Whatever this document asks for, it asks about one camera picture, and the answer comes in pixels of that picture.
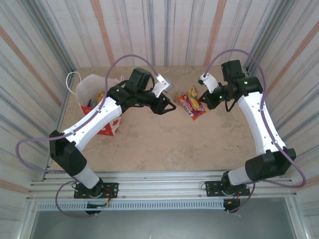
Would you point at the white paper bag red print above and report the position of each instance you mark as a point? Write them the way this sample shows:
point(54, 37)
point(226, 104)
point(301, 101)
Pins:
point(87, 85)

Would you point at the purple candy packet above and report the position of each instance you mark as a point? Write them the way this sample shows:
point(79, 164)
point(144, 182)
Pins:
point(90, 103)

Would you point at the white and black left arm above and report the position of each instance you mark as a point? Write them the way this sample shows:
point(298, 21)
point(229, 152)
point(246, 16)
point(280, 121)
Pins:
point(99, 117)

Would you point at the aluminium rail frame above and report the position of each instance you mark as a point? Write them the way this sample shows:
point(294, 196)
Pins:
point(162, 184)

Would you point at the red candy packet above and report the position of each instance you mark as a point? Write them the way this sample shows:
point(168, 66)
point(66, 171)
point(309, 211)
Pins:
point(193, 104)

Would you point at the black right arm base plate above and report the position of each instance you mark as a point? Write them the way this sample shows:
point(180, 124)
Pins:
point(211, 189)

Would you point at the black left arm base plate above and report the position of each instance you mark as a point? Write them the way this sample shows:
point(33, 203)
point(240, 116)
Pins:
point(112, 190)

